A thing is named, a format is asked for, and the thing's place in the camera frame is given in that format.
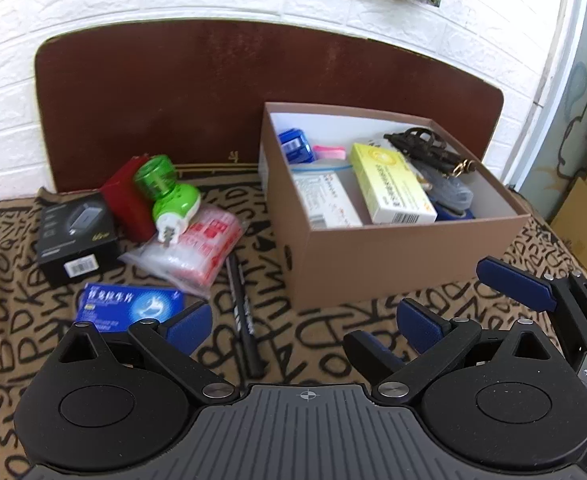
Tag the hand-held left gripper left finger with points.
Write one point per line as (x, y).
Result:
(189, 324)

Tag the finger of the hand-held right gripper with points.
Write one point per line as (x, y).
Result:
(373, 352)
(516, 280)

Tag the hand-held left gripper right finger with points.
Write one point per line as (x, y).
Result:
(423, 327)

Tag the black pen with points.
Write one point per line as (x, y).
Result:
(241, 310)

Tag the brown cardboard box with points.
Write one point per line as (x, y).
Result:
(398, 265)

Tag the blue medicine box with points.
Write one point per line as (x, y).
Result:
(123, 304)

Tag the clear plastic pack red print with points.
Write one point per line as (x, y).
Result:
(206, 245)

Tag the black product box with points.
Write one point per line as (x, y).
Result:
(73, 232)

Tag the small blue container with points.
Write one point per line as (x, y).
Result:
(296, 144)

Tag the stacked cardboard pieces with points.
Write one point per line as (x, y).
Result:
(586, 230)

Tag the dark blue item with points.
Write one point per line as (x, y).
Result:
(456, 212)

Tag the clear plastic wrapper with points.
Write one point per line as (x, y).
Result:
(448, 190)

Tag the green mosquito repellent heater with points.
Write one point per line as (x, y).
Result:
(176, 205)

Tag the red box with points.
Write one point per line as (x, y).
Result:
(123, 202)

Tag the yellow medicine box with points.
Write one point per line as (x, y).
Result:
(391, 185)

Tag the white medicine box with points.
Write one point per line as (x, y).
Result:
(323, 195)

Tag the tan blanket with black letters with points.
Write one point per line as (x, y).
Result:
(3, 270)

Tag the brown wooden headboard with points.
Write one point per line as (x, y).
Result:
(148, 85)

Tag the cartoon wall sticker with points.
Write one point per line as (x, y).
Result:
(581, 110)

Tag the white door frame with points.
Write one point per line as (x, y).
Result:
(556, 60)

